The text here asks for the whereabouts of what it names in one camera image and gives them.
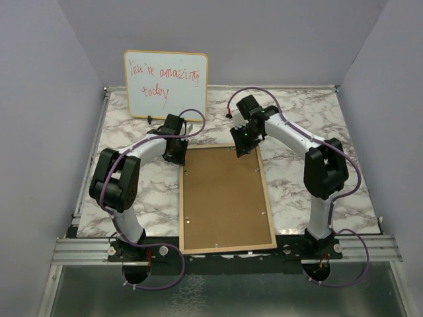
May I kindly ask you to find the white dry-erase board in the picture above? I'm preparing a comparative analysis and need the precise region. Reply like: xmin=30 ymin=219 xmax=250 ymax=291
xmin=124 ymin=50 xmax=209 ymax=122

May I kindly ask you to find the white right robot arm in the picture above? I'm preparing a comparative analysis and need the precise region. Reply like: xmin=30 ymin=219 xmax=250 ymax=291
xmin=226 ymin=94 xmax=349 ymax=258

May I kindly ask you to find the blue picture frame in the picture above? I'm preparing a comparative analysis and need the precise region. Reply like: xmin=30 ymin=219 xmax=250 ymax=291
xmin=178 ymin=142 xmax=278 ymax=256

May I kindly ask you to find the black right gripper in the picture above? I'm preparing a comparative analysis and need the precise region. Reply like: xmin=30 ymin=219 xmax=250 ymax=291
xmin=228 ymin=123 xmax=260 ymax=158

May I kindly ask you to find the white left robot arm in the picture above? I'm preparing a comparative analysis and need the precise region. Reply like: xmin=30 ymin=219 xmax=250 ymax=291
xmin=89 ymin=114 xmax=191 ymax=261

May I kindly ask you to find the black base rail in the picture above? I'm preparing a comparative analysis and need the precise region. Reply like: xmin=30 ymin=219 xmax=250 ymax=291
xmin=65 ymin=227 xmax=344 ymax=275

